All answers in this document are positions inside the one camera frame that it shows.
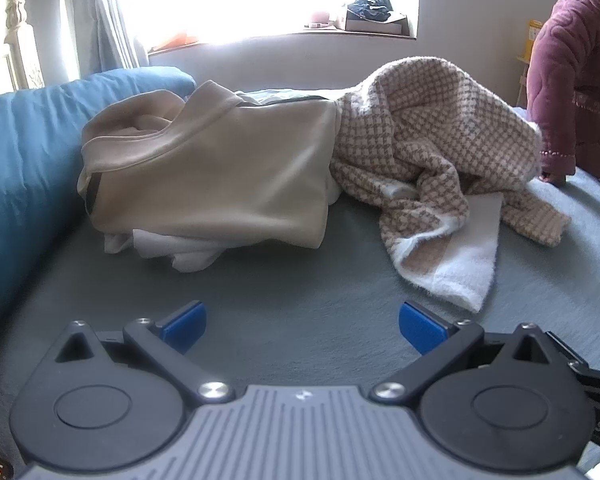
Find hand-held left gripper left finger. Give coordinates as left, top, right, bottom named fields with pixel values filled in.
left=54, top=301, right=233, bottom=406

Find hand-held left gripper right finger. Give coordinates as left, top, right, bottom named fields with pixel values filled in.
left=369, top=301, right=588, bottom=405

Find houndstooth knit sweater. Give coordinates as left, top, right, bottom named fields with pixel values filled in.
left=330, top=55, right=572, bottom=313

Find dark bundled clothes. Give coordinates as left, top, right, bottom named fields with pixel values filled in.
left=347, top=0, right=394, bottom=22

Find white garment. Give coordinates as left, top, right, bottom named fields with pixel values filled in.
left=104, top=172, right=342, bottom=273

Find grey bed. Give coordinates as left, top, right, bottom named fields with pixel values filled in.
left=0, top=87, right=600, bottom=480

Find beige hooded jacket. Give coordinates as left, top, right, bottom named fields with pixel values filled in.
left=76, top=80, right=342, bottom=253

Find blue pillow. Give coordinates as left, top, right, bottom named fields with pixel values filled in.
left=0, top=66, right=197, bottom=346

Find cream side shelf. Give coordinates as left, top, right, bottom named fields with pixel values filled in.
left=515, top=55, right=532, bottom=106

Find orange cloth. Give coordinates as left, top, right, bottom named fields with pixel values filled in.
left=150, top=32, right=201, bottom=53

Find yellow box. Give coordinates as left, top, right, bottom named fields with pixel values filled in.
left=527, top=20, right=545, bottom=61

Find cardboard box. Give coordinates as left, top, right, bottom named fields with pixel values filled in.
left=345, top=7, right=410, bottom=36

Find cream carved headboard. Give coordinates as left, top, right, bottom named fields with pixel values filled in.
left=0, top=0, right=46, bottom=101

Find grey curtain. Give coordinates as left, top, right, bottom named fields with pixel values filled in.
left=72, top=0, right=148, bottom=78

